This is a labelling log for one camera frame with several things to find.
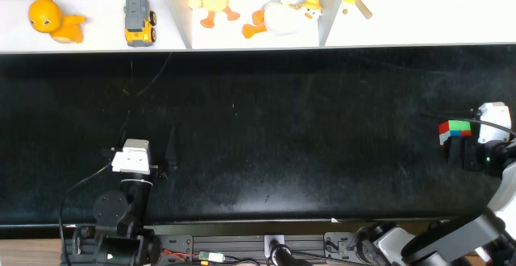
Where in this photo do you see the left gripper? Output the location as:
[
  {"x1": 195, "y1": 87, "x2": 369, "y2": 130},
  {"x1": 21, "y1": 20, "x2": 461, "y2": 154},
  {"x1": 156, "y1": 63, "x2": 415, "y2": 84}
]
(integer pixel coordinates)
[{"x1": 117, "y1": 121, "x2": 180, "y2": 178}]

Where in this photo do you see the many-coloured puzzle cube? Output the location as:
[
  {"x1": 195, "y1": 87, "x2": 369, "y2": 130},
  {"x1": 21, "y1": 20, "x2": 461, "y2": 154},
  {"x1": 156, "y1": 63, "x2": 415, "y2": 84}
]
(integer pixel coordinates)
[{"x1": 438, "y1": 119, "x2": 472, "y2": 147}]

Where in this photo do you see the grey and yellow toy truck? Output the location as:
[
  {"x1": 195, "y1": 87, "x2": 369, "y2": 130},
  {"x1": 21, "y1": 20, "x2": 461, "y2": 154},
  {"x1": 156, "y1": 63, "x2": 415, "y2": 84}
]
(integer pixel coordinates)
[{"x1": 123, "y1": 0, "x2": 158, "y2": 48}]

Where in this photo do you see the yellow plush duck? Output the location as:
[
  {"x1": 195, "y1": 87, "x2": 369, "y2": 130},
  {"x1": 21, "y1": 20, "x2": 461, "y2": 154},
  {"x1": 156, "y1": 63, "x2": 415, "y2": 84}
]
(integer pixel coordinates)
[{"x1": 188, "y1": 0, "x2": 242, "y2": 30}]

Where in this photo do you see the orange dinosaur toy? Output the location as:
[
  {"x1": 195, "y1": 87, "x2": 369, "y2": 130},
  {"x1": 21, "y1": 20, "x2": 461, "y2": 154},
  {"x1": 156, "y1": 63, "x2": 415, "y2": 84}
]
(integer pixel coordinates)
[{"x1": 27, "y1": 0, "x2": 87, "y2": 44}]

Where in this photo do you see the white plush goose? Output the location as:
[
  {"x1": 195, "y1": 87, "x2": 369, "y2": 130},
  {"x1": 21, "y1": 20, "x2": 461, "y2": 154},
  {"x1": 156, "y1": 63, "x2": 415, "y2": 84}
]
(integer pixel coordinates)
[{"x1": 241, "y1": 0, "x2": 324, "y2": 39}]

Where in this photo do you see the white shelf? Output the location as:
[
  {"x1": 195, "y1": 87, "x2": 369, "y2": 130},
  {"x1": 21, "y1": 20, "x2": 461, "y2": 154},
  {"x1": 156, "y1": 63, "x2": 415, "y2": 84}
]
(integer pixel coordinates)
[{"x1": 0, "y1": 0, "x2": 516, "y2": 54}]

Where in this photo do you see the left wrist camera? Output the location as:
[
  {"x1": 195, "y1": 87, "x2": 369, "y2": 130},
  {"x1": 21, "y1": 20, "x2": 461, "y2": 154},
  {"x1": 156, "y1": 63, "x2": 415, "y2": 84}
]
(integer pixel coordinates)
[{"x1": 111, "y1": 138, "x2": 152, "y2": 176}]

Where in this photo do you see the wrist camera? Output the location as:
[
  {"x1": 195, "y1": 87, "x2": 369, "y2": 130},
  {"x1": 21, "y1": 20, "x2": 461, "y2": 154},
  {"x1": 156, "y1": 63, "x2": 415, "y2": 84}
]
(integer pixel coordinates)
[
  {"x1": 111, "y1": 138, "x2": 152, "y2": 176},
  {"x1": 477, "y1": 102, "x2": 513, "y2": 144}
]

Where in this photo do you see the black cable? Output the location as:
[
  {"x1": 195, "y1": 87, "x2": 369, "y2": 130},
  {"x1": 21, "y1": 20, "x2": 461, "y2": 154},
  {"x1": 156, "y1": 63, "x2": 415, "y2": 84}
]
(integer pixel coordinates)
[
  {"x1": 420, "y1": 112, "x2": 516, "y2": 138},
  {"x1": 58, "y1": 148, "x2": 122, "y2": 266}
]

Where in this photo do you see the mounting rail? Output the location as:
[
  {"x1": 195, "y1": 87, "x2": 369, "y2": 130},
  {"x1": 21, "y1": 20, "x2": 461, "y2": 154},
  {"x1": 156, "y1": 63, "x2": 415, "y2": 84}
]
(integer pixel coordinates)
[{"x1": 60, "y1": 227, "x2": 380, "y2": 266}]

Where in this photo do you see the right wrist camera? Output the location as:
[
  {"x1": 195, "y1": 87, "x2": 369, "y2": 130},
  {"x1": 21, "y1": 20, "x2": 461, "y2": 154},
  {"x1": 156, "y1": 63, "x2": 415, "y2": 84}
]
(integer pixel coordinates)
[{"x1": 477, "y1": 102, "x2": 513, "y2": 144}]

